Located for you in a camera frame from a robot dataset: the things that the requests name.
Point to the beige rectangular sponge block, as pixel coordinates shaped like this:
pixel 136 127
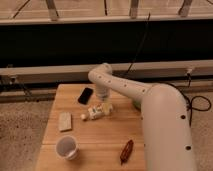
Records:
pixel 65 122

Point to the small white bottle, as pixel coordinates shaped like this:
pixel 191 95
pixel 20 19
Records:
pixel 94 113

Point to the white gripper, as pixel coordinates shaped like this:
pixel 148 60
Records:
pixel 103 93

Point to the brown red chili toy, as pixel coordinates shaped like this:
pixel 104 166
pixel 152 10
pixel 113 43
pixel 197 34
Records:
pixel 126 152

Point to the green bowl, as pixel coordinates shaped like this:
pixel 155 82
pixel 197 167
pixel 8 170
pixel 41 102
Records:
pixel 136 104

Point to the white plastic cup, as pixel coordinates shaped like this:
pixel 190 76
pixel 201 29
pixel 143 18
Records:
pixel 67 148

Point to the black smartphone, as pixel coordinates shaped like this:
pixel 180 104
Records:
pixel 85 96

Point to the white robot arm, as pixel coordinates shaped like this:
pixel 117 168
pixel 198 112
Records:
pixel 165 123

